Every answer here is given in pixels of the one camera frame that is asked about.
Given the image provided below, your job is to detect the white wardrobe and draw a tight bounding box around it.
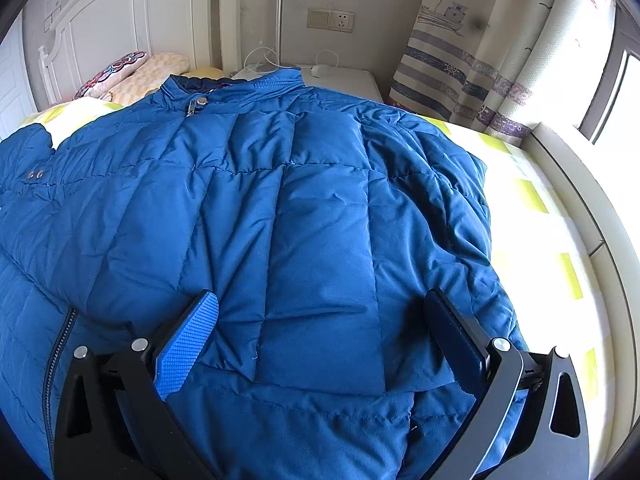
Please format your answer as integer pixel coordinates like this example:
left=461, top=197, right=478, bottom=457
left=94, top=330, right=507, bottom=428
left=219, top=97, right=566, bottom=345
left=0, top=10, right=40, bottom=142

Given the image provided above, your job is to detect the white nightstand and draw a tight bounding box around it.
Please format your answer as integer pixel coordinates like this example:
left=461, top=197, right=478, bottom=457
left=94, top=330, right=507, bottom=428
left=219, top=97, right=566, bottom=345
left=232, top=62, right=386, bottom=106

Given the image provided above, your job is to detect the red patterned pillow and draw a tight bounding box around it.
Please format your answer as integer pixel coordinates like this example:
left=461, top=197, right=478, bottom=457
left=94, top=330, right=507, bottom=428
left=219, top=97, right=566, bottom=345
left=74, top=51, right=150, bottom=101

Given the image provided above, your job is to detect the wall socket plate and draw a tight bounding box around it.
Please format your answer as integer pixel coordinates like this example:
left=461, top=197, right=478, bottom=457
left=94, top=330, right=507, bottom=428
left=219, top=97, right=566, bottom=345
left=306, top=7, right=356, bottom=32

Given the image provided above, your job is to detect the white charging cable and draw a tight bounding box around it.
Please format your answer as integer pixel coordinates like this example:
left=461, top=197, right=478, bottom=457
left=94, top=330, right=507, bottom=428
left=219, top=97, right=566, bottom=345
left=311, top=49, right=342, bottom=77
left=244, top=41, right=282, bottom=75

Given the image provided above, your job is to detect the boat print curtain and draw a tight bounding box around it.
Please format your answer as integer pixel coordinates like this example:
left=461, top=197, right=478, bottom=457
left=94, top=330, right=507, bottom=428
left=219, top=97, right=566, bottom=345
left=389, top=0, right=618, bottom=147

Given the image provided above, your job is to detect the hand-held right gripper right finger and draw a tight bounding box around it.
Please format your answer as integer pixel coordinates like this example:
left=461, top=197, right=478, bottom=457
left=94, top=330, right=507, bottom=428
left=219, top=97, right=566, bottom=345
left=422, top=287, right=590, bottom=480

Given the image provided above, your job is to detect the window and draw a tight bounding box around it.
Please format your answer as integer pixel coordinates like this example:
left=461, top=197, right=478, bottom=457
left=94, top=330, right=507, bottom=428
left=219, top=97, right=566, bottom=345
left=575, top=7, right=640, bottom=161

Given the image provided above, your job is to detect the thin metal pole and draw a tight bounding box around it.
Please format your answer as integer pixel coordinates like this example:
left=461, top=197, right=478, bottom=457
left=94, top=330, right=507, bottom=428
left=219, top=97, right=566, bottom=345
left=275, top=0, right=289, bottom=68

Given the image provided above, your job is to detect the beige checked pillow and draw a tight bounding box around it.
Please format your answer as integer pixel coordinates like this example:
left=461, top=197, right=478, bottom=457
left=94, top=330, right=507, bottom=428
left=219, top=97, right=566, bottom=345
left=107, top=53, right=191, bottom=106

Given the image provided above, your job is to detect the yellow checked bed sheet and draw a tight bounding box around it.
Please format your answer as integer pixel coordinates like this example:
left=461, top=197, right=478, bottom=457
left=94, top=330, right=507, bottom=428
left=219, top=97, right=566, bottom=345
left=15, top=97, right=608, bottom=480

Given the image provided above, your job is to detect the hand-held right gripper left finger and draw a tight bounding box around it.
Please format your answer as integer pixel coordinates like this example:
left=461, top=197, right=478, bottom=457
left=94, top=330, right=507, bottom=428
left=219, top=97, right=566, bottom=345
left=51, top=289, right=221, bottom=480

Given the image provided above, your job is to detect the white wooden headboard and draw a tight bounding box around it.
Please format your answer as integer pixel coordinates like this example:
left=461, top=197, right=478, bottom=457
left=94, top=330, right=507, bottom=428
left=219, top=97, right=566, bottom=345
left=39, top=0, right=243, bottom=103

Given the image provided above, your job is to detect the white window ledge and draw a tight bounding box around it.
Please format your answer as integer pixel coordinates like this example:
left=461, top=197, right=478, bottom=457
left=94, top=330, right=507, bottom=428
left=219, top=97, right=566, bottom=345
left=520, top=120, right=640, bottom=341

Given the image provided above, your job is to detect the blue down jacket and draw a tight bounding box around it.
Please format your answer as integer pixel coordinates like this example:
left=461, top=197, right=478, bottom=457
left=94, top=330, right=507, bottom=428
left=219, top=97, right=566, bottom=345
left=0, top=67, right=531, bottom=480

